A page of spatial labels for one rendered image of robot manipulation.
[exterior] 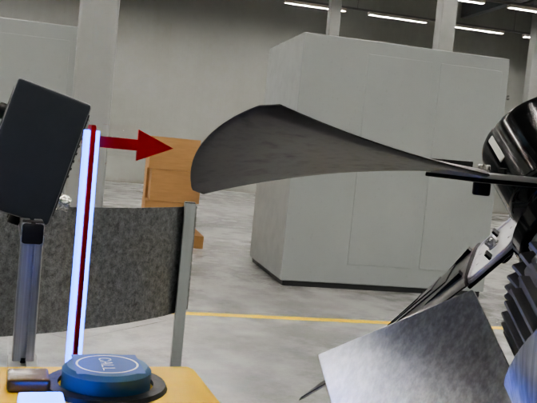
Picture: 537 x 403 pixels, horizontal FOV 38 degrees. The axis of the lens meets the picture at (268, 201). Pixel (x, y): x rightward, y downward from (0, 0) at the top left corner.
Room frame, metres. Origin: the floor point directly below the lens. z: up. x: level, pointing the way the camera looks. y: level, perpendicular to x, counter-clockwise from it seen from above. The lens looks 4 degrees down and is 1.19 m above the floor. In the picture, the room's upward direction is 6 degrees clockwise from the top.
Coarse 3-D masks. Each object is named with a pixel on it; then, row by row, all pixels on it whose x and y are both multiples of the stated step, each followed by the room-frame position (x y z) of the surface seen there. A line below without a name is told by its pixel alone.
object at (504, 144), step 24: (504, 120) 0.75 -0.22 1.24; (528, 120) 0.73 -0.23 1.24; (504, 144) 0.74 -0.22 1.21; (528, 144) 0.71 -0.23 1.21; (504, 168) 0.73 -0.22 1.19; (528, 168) 0.70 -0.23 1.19; (504, 192) 0.73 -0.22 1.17; (528, 192) 0.71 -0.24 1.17; (528, 216) 0.67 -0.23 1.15; (528, 240) 0.68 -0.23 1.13
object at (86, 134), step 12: (84, 132) 0.59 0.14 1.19; (84, 144) 0.58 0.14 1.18; (84, 156) 0.58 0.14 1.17; (84, 168) 0.58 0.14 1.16; (84, 180) 0.58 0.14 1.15; (84, 192) 0.58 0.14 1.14; (84, 204) 0.58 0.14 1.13; (72, 276) 0.59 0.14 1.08; (72, 288) 0.58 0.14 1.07; (72, 300) 0.58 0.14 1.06; (72, 312) 0.58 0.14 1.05; (72, 324) 0.58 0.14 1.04; (72, 336) 0.58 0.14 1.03; (72, 348) 0.58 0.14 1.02
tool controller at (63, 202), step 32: (32, 96) 1.12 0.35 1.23; (64, 96) 1.13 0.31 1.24; (0, 128) 1.10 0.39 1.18; (32, 128) 1.12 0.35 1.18; (64, 128) 1.13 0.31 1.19; (0, 160) 1.10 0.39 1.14; (32, 160) 1.12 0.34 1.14; (64, 160) 1.13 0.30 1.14; (0, 192) 1.10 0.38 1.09; (32, 192) 1.12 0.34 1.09
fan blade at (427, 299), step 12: (468, 252) 0.82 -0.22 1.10; (456, 264) 0.84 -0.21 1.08; (468, 264) 0.79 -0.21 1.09; (444, 276) 0.82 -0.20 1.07; (456, 276) 0.77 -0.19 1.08; (432, 288) 0.82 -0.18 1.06; (444, 288) 0.78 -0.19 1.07; (456, 288) 0.76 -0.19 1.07; (420, 300) 0.82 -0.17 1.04; (432, 300) 0.78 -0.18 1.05; (444, 300) 0.76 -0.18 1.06; (408, 312) 0.82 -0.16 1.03; (324, 384) 0.80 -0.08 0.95
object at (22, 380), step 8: (8, 376) 0.33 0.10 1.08; (16, 376) 0.33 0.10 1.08; (24, 376) 0.33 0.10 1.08; (32, 376) 0.33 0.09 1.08; (40, 376) 0.33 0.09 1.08; (48, 376) 0.34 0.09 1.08; (8, 384) 0.32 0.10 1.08; (16, 384) 0.33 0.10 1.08; (24, 384) 0.33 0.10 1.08; (32, 384) 0.33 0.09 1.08; (40, 384) 0.33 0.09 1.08; (48, 384) 0.33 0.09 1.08; (16, 392) 0.33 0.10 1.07; (24, 392) 0.33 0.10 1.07
